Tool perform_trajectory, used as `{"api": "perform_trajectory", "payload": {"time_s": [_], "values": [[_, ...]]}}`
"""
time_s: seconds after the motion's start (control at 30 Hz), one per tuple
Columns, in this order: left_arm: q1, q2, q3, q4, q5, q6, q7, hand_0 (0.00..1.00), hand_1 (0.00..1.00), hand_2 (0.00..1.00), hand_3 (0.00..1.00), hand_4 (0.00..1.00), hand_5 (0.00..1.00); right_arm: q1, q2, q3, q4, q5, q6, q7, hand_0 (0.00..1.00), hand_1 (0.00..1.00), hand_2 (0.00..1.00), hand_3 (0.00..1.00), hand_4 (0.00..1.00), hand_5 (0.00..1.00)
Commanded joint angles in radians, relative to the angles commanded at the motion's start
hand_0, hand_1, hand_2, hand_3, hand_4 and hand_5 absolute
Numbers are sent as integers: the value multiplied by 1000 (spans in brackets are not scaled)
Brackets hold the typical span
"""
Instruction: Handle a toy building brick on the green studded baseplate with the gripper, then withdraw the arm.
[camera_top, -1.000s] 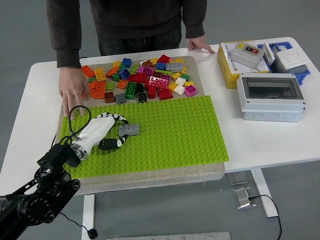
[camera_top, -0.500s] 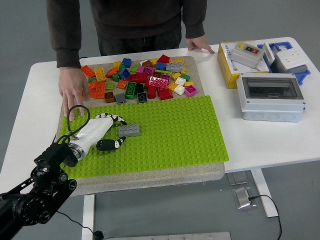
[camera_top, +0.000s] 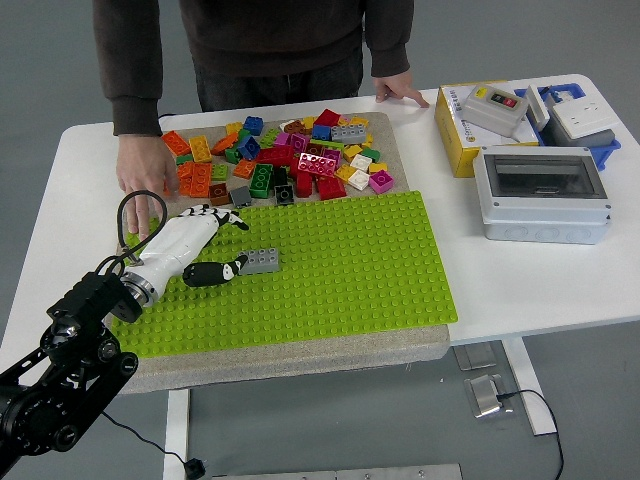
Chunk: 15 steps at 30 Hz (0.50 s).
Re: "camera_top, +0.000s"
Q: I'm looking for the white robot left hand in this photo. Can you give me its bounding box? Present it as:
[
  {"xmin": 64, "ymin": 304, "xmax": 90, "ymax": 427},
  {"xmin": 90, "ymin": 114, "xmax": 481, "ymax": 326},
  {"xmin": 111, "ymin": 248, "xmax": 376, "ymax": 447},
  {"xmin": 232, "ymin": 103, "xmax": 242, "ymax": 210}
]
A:
[{"xmin": 124, "ymin": 203, "xmax": 250, "ymax": 302}]

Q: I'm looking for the person's right hand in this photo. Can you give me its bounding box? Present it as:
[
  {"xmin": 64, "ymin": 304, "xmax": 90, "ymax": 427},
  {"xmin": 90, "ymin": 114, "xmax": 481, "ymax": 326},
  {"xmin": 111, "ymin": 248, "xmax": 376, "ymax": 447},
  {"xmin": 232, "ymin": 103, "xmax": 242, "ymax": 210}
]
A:
[{"xmin": 115, "ymin": 133, "xmax": 180, "ymax": 242}]

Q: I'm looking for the person's left hand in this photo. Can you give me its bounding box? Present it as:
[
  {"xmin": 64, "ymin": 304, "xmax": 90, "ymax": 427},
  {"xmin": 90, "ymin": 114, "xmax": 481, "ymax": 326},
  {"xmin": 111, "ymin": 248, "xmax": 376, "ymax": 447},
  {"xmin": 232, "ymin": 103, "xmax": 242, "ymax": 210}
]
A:
[{"xmin": 373, "ymin": 69, "xmax": 431, "ymax": 109}]

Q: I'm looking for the green studded baseplate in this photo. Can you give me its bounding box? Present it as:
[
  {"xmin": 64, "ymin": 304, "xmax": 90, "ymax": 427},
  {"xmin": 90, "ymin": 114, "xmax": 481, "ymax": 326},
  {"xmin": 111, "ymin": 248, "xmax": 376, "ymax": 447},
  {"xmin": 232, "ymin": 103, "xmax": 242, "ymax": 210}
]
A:
[{"xmin": 110, "ymin": 189, "xmax": 460, "ymax": 359}]

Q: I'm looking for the red toy brick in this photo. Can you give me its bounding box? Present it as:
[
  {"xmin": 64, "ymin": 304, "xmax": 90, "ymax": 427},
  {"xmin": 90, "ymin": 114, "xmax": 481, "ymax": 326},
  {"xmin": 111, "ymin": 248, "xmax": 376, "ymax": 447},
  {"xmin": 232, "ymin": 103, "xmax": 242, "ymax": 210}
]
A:
[
  {"xmin": 256, "ymin": 145, "xmax": 295, "ymax": 168},
  {"xmin": 294, "ymin": 170, "xmax": 315, "ymax": 200},
  {"xmin": 313, "ymin": 108, "xmax": 344, "ymax": 129},
  {"xmin": 316, "ymin": 174, "xmax": 348, "ymax": 202}
]

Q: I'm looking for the pink brick with white studs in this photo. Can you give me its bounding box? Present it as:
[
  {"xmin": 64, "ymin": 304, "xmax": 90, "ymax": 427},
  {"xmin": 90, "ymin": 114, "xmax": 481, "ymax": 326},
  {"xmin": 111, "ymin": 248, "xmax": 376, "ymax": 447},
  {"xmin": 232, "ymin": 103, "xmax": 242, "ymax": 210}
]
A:
[{"xmin": 297, "ymin": 153, "xmax": 341, "ymax": 179}]

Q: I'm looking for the yellow cardboard box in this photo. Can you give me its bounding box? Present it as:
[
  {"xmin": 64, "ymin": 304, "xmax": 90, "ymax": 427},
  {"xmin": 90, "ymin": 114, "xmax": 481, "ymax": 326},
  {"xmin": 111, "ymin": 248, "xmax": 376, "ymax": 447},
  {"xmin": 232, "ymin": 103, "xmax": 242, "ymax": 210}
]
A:
[{"xmin": 433, "ymin": 82, "xmax": 542, "ymax": 179}]

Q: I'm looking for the person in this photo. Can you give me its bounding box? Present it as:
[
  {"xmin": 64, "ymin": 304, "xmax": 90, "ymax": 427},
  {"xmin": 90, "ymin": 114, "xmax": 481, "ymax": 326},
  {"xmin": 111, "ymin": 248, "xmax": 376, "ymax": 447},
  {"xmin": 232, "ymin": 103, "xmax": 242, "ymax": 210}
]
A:
[{"xmin": 91, "ymin": 0, "xmax": 416, "ymax": 138}]

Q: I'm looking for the small white plastic part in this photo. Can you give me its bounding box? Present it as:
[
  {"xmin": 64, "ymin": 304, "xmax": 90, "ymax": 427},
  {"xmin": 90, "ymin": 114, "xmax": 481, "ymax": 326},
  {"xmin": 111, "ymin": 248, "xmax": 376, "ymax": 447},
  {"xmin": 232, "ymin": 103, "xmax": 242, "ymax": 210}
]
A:
[{"xmin": 544, "ymin": 85, "xmax": 577, "ymax": 108}]

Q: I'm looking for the grey-brown mat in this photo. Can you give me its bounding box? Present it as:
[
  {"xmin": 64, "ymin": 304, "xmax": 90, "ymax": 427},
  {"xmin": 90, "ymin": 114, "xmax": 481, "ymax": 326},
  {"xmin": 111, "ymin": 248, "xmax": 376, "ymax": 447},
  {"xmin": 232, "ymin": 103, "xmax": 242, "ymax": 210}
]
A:
[{"xmin": 113, "ymin": 111, "xmax": 452, "ymax": 396}]

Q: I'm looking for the white table leg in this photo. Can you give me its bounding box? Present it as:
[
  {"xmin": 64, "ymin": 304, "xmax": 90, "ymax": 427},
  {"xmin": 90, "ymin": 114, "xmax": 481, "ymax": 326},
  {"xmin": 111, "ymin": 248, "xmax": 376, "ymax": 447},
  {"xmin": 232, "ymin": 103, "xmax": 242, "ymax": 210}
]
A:
[
  {"xmin": 162, "ymin": 387, "xmax": 193, "ymax": 480},
  {"xmin": 501, "ymin": 338, "xmax": 557, "ymax": 437}
]

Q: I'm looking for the blue plastic bin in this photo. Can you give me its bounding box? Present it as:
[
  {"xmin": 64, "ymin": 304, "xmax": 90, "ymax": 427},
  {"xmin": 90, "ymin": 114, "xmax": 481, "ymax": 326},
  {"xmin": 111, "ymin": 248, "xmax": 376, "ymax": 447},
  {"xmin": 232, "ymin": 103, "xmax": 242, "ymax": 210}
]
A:
[{"xmin": 514, "ymin": 81, "xmax": 623, "ymax": 173}]

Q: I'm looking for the flat metal floor plate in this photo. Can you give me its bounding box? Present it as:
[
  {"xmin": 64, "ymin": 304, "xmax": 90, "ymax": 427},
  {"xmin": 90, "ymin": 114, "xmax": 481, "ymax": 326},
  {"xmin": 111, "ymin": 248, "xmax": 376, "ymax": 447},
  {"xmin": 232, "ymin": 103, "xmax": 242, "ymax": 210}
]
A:
[{"xmin": 453, "ymin": 342, "xmax": 499, "ymax": 372}]

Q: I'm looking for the long metal floor plate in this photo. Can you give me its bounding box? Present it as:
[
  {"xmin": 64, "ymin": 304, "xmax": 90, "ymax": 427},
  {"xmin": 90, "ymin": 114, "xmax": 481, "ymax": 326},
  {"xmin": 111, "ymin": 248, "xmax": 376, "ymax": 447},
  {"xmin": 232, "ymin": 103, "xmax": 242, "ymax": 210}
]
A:
[{"xmin": 212, "ymin": 463, "xmax": 464, "ymax": 480}]

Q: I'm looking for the metal floor socket cover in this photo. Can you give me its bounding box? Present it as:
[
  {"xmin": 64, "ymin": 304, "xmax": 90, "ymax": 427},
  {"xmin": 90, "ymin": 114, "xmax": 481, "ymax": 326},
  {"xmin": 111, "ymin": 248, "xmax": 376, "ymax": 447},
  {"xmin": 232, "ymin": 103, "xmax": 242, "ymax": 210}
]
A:
[{"xmin": 463, "ymin": 372, "xmax": 516, "ymax": 420}]

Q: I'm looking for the grey push-button switch box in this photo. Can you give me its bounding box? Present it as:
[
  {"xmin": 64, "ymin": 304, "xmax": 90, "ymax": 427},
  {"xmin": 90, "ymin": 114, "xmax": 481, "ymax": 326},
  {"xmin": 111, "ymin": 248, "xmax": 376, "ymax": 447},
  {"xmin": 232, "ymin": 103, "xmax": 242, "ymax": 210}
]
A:
[{"xmin": 460, "ymin": 83, "xmax": 530, "ymax": 139}]

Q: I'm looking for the white switch plate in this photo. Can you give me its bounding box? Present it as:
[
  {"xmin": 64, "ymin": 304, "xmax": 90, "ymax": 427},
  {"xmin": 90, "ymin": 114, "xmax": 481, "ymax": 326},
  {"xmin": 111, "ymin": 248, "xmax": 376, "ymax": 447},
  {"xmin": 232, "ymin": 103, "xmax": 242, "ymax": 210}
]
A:
[{"xmin": 523, "ymin": 84, "xmax": 553, "ymax": 133}]

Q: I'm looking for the white wall socket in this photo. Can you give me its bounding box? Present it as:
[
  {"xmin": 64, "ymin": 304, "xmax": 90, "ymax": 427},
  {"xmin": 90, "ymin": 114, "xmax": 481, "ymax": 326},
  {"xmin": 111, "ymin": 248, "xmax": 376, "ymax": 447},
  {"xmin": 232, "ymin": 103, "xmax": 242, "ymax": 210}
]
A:
[{"xmin": 548, "ymin": 98, "xmax": 620, "ymax": 142}]

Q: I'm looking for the grey electrical enclosure box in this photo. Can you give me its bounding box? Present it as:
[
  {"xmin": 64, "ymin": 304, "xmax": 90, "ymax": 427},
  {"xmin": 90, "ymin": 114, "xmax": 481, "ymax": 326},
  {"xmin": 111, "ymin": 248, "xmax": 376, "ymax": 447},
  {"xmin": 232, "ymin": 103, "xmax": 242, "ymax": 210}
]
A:
[{"xmin": 471, "ymin": 144, "xmax": 614, "ymax": 246}]

